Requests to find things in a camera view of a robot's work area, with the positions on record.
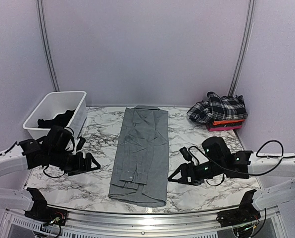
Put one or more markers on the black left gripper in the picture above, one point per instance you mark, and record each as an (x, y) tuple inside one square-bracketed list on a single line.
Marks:
[(79, 167)]

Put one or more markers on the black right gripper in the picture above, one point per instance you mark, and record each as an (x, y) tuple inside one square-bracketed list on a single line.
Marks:
[(184, 167)]

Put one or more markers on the grey button-up shirt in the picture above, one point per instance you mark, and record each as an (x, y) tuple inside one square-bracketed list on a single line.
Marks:
[(141, 161)]

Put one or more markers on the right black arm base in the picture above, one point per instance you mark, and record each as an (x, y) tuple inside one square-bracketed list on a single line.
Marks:
[(243, 214)]

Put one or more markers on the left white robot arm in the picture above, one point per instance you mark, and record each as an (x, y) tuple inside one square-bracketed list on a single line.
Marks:
[(29, 154)]

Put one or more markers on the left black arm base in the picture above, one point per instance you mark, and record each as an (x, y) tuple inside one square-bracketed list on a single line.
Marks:
[(40, 210)]

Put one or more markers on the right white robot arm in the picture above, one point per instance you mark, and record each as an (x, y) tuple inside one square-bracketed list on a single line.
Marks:
[(244, 165)]

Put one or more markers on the white plastic laundry bin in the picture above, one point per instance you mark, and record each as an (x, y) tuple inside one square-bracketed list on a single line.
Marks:
[(57, 103)]

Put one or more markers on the black garment in bin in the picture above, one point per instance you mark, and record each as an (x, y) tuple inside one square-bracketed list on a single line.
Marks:
[(59, 120)]

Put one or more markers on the pink folded garment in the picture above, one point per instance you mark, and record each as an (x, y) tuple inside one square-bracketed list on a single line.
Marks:
[(223, 127)]

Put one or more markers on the orange folded garment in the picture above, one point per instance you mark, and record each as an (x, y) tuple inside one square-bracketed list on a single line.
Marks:
[(216, 123)]

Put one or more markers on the black white plaid shirt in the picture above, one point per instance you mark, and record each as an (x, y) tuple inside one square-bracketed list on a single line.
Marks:
[(217, 108)]

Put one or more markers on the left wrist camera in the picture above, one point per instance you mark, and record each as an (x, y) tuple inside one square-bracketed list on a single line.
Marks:
[(59, 140)]

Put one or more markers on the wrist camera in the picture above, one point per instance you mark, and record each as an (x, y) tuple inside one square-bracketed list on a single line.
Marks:
[(216, 149), (59, 140)]

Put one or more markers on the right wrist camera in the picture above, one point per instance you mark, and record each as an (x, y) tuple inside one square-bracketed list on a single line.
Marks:
[(216, 149)]

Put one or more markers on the right aluminium wall post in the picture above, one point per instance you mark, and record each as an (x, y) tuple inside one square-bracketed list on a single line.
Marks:
[(243, 47)]

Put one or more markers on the aluminium wall post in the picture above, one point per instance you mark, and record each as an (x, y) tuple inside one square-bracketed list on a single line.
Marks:
[(46, 46), (243, 47)]

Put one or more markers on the aluminium front frame rail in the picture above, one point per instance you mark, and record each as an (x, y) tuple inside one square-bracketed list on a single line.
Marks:
[(92, 224)]

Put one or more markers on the left aluminium wall post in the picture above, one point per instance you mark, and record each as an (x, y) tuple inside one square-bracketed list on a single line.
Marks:
[(46, 46)]

